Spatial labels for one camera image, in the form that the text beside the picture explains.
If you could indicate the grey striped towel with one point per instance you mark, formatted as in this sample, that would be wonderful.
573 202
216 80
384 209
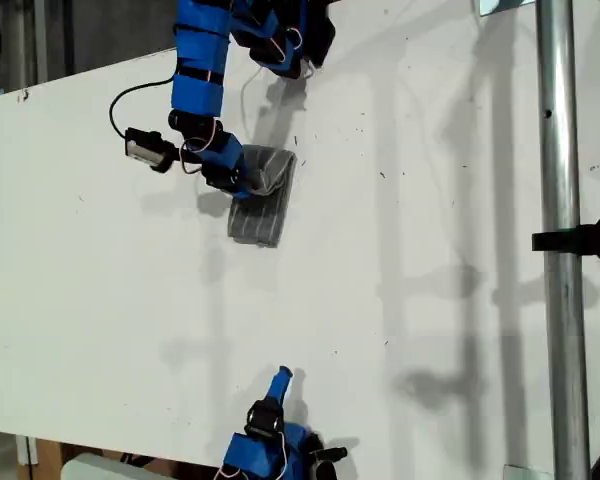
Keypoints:
262 220

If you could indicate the white box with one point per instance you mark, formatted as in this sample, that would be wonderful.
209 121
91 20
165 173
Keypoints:
105 470

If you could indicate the wooden table leg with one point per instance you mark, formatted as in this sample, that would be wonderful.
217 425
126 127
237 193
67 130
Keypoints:
45 460

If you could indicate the black clamp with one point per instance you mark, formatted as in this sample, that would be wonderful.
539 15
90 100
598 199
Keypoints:
580 239

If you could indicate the black camera box on stalk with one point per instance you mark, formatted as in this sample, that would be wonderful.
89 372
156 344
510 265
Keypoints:
147 150
330 457

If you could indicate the metal bracket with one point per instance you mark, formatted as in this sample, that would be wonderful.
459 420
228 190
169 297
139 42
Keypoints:
497 5

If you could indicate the steel post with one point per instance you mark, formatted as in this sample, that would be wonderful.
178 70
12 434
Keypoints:
560 150

